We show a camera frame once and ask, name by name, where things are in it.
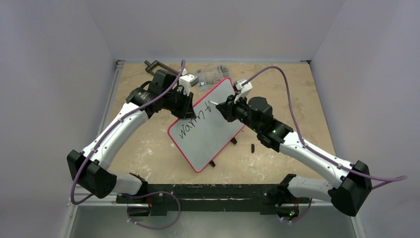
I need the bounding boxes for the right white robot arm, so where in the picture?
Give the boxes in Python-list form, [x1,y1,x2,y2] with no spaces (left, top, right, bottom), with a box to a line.
[215,95,372,217]

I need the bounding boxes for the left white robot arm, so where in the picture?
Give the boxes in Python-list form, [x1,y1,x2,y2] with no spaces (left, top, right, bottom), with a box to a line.
[66,69,199,203]

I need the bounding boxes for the black metal clamp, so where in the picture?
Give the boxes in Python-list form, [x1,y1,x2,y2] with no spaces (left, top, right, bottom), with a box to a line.
[144,60,172,75]

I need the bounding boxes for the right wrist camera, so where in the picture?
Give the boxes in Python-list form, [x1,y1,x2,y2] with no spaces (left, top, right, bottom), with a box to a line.
[233,78,253,104]

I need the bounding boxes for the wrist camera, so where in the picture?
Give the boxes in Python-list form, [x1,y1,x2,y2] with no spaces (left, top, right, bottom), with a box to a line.
[233,78,253,104]
[176,69,199,96]

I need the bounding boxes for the aluminium frame rail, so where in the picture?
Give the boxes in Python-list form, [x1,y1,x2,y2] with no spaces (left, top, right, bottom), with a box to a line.
[67,60,125,208]

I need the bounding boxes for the red framed whiteboard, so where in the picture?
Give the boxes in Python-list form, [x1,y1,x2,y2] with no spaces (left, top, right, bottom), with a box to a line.
[167,78,244,173]

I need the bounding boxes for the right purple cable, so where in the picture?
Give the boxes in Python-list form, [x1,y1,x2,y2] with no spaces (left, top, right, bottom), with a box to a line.
[241,66,408,190]

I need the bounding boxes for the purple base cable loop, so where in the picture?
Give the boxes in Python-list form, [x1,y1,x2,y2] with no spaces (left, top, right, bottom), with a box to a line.
[127,191,181,230]

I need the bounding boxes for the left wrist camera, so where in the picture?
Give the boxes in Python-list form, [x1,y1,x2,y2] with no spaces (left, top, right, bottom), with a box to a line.
[176,69,199,96]

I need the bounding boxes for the clear plastic parts box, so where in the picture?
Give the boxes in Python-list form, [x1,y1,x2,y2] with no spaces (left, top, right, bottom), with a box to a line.
[197,65,230,92]

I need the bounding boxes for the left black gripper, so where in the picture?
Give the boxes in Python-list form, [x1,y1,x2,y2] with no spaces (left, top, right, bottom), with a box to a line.
[162,88,194,119]

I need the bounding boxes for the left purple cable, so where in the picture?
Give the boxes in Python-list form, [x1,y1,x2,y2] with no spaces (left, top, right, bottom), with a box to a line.
[70,59,186,205]

